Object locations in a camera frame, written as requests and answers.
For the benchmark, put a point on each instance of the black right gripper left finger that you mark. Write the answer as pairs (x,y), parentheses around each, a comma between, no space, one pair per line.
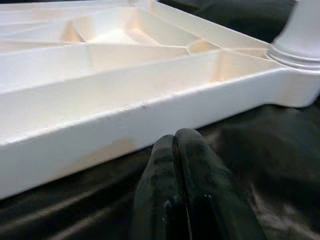
(160,190)

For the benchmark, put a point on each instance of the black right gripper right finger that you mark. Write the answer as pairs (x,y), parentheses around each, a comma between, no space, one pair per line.
(207,190)

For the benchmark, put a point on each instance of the white plastic table top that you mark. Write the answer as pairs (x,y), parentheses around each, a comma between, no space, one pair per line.
(100,105)

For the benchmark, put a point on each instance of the white plastic table leg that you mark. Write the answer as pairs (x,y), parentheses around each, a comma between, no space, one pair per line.
(300,37)

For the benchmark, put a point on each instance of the black plastic cover sheet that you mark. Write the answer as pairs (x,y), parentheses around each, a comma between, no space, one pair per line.
(262,155)

